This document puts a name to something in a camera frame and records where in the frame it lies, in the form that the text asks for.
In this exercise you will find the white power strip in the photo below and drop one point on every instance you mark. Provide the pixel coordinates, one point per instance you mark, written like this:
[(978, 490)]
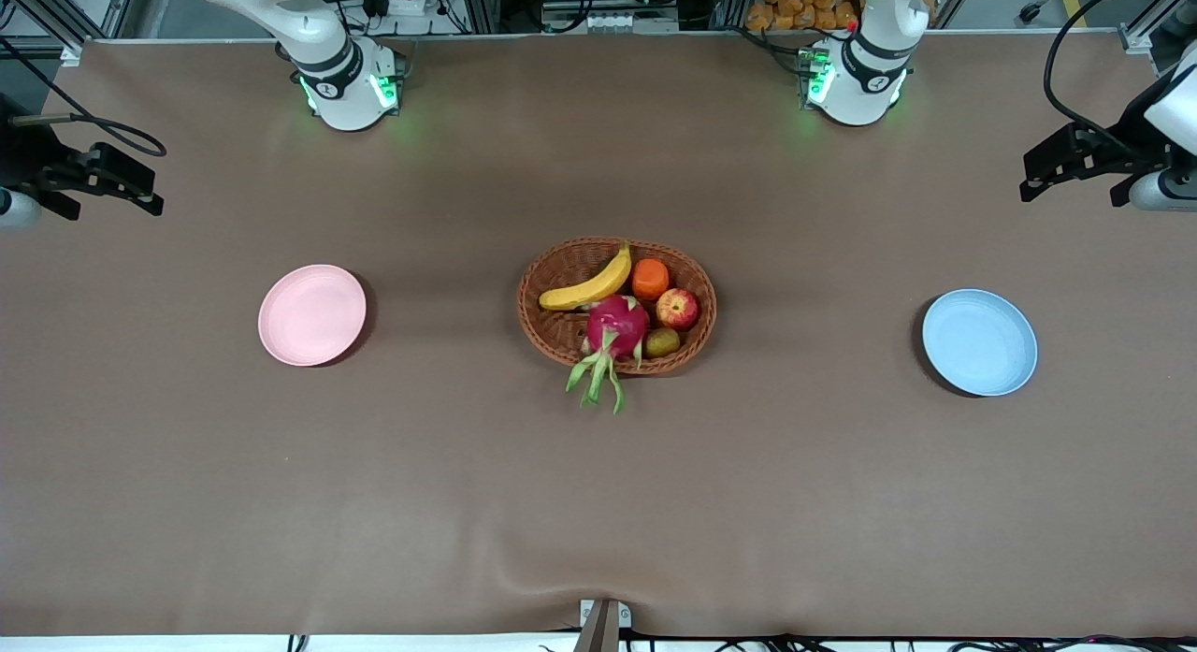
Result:
[(407, 3)]

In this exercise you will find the pink dragon fruit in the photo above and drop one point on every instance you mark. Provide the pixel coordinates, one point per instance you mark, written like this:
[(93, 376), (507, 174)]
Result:
[(617, 326)]

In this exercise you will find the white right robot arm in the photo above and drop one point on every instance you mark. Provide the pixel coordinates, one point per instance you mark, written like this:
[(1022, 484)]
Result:
[(341, 81)]

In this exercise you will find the brown table mat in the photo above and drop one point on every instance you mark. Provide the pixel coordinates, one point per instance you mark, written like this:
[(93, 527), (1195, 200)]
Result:
[(598, 502)]

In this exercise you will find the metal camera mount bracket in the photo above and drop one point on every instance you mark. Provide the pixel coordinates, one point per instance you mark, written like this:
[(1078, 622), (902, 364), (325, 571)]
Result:
[(603, 624)]

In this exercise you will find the orange fruit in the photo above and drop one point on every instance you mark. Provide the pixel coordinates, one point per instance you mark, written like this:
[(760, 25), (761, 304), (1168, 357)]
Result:
[(650, 279)]

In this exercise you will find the blue round plate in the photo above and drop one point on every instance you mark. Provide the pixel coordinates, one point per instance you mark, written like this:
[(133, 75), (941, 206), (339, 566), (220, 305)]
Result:
[(979, 342)]

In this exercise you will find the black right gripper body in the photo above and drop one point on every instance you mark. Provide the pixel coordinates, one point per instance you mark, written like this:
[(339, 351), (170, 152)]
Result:
[(25, 156)]

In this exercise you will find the red yellow apple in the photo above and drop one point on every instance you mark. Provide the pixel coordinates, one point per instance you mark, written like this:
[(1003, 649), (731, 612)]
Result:
[(677, 309)]

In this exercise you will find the brown wicker basket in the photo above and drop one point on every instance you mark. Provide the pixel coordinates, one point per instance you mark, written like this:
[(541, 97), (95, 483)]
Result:
[(561, 339)]

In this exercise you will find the small olive kiwi fruit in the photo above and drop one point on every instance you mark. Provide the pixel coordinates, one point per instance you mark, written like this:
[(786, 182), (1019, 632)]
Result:
[(662, 342)]

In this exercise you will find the yellow banana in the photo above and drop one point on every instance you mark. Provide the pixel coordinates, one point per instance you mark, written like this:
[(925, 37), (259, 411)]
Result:
[(598, 285)]

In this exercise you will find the bag of orange fruits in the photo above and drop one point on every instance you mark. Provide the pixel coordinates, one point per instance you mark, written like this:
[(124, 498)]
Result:
[(804, 5)]

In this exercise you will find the pink round plate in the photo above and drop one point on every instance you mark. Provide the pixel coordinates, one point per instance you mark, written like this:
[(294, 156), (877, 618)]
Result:
[(311, 315)]

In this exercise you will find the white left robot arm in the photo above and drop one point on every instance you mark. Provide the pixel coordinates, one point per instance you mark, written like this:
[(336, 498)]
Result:
[(860, 81)]

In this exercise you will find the aluminium frame profile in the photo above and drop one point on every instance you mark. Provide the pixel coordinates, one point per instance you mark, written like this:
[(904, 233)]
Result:
[(56, 25), (1146, 36)]

